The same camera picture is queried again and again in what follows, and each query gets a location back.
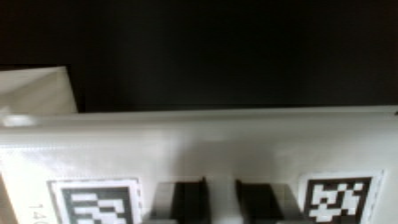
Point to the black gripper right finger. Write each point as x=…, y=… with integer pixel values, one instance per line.
x=268, y=205

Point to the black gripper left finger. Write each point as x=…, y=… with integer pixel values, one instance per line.
x=179, y=203

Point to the white cabinet door panel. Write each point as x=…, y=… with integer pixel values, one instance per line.
x=83, y=162

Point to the white cabinet body frame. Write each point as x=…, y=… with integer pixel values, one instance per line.
x=35, y=91

